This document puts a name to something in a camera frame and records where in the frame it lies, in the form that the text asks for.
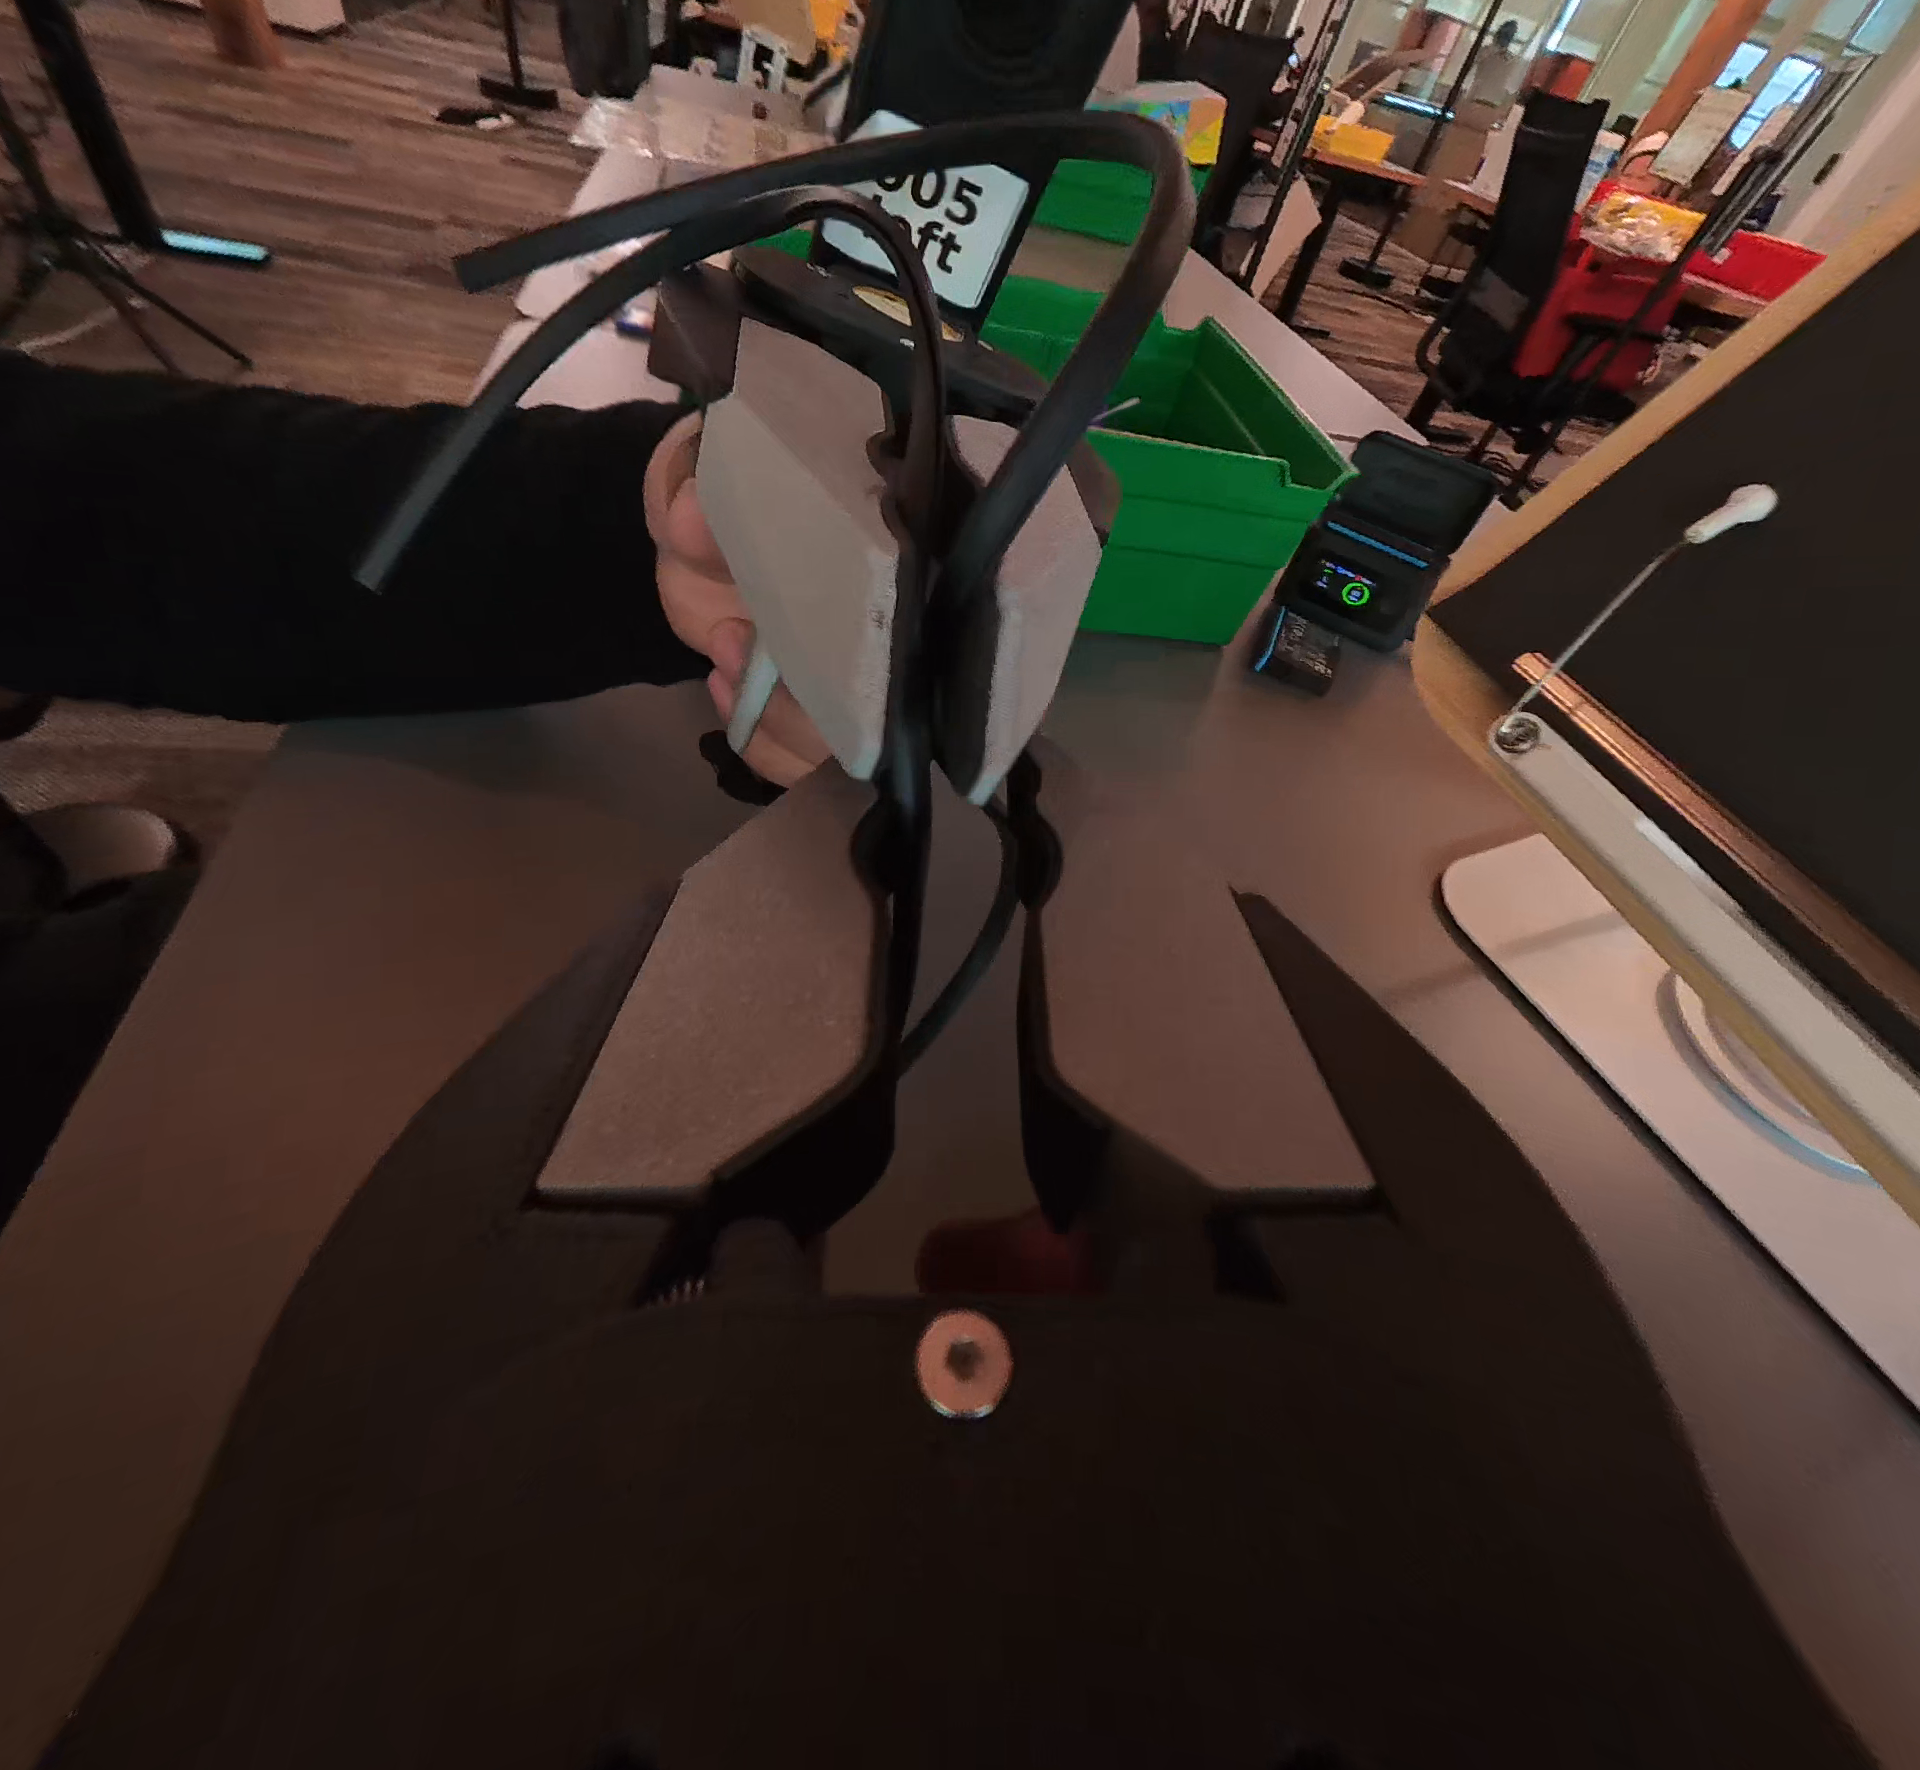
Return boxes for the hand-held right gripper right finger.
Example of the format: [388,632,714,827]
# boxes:
[1008,749,1378,1235]

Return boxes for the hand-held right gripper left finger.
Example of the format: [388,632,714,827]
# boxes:
[534,759,902,1237]

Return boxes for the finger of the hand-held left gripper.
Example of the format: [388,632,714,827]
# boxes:
[936,413,1104,815]
[698,317,943,784]

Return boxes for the green plastic bin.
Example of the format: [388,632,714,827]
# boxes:
[973,277,1358,648]
[1031,158,1203,249]

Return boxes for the black looped cable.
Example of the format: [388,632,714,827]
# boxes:
[352,108,1203,1098]

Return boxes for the person's left hand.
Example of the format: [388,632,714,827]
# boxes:
[641,418,832,793]

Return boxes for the black battery charger case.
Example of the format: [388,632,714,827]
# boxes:
[1274,430,1504,657]

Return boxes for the black red office chair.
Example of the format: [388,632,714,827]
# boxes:
[1404,90,1699,484]

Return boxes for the white-tipped page holder pin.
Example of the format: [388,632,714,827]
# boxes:
[1492,484,1779,759]

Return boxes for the black wooden book stand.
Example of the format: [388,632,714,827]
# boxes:
[1408,189,1920,1415]

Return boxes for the red plastic crate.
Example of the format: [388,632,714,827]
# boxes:
[1676,225,1828,319]

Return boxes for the black tripod stand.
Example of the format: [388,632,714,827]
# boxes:
[0,0,274,368]

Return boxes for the black camera battery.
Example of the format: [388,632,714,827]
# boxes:
[1248,609,1347,697]

